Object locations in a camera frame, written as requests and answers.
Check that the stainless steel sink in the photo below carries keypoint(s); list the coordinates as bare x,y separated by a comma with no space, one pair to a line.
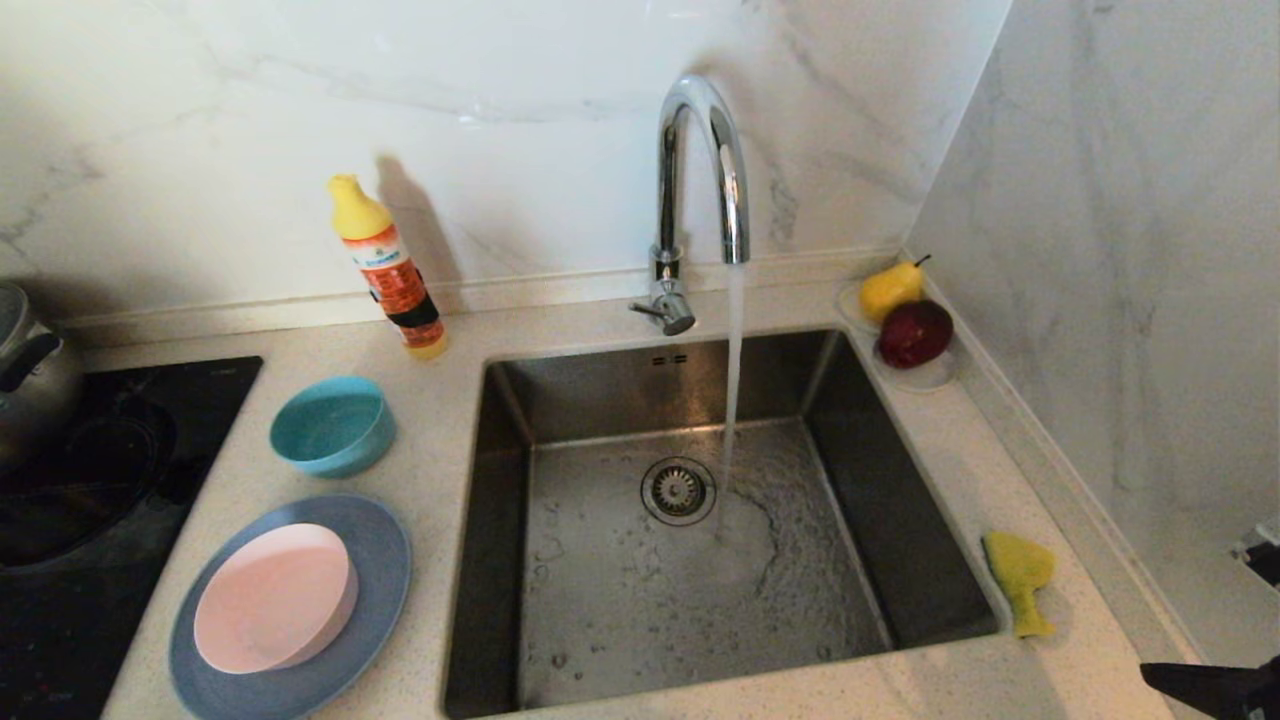
600,620

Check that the blue-grey plate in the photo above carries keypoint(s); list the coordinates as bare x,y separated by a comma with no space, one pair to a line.
385,560

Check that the yellow orange detergent bottle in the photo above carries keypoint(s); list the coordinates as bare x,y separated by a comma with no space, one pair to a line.
395,280

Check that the round metal drain strainer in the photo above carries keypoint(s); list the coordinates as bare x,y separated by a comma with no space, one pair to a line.
678,491

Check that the black induction cooktop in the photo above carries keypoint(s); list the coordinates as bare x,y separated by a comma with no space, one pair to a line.
60,620

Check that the yellow pear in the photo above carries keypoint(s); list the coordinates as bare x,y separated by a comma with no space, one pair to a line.
888,290

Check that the pink bowl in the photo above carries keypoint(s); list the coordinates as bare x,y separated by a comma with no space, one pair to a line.
270,600

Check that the teal bowl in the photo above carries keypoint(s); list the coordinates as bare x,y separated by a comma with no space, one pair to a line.
330,430

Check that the dark red apple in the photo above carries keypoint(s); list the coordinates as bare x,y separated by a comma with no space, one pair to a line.
915,335

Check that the small white dish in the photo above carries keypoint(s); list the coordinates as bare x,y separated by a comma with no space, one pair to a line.
850,308
930,378

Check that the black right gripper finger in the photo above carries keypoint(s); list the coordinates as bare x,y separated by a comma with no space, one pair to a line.
1250,708
1230,680

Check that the yellow green sponge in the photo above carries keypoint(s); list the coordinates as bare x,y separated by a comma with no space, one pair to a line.
1020,568

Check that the chrome gooseneck faucet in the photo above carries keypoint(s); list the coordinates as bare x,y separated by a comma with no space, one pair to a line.
668,180

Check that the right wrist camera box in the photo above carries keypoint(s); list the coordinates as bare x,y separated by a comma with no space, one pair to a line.
1265,560

